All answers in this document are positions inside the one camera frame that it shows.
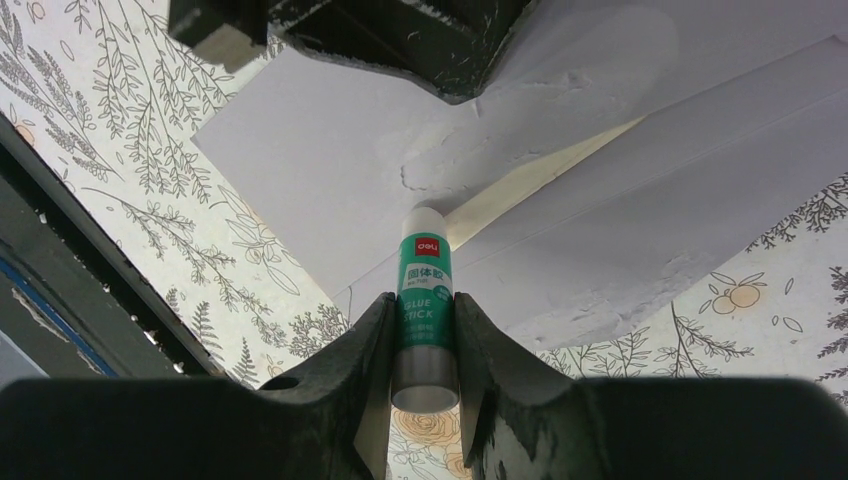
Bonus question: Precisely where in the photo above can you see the floral table mat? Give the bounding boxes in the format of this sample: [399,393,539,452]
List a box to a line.
[0,0,848,480]

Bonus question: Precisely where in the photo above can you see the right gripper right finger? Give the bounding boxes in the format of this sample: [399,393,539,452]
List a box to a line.
[454,293,847,479]

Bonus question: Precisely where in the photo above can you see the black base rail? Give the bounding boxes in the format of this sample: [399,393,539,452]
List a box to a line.
[1,119,225,378]

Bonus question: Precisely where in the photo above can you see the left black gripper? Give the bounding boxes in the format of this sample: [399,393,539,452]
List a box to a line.
[167,0,534,105]

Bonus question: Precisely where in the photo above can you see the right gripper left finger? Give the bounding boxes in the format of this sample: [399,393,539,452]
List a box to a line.
[1,293,395,479]

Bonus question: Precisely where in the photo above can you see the small green white bottle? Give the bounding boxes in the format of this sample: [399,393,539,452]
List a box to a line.
[391,207,460,415]

